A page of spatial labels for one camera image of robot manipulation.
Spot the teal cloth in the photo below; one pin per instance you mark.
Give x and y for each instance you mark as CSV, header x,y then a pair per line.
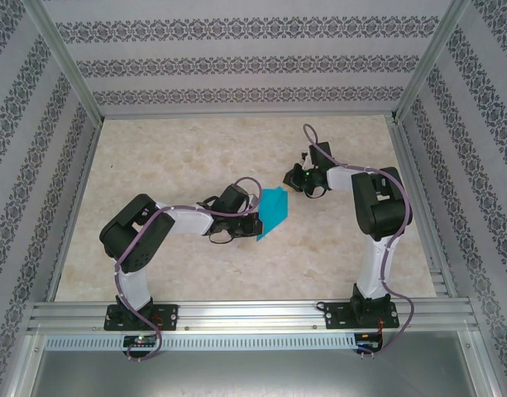
x,y
274,207

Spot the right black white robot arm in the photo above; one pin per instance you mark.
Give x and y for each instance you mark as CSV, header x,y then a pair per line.
x,y
381,207

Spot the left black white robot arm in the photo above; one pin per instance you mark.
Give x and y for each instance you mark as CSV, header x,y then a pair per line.
x,y
133,231

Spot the grey metal sheet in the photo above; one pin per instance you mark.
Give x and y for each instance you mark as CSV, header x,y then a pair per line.
x,y
253,376

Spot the small circuit board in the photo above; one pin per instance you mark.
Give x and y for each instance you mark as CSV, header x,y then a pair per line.
x,y
366,339
139,340

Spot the aluminium table edge rail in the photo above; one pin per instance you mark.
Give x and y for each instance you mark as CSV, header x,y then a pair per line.
x,y
412,157
82,173
245,115

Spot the wide aluminium mounting rail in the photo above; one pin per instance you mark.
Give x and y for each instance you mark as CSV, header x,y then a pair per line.
x,y
245,314

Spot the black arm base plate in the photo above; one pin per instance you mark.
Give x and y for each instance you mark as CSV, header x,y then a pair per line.
x,y
333,316
168,316

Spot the aluminium frame post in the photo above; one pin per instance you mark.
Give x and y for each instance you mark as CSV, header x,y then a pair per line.
x,y
63,58
431,58

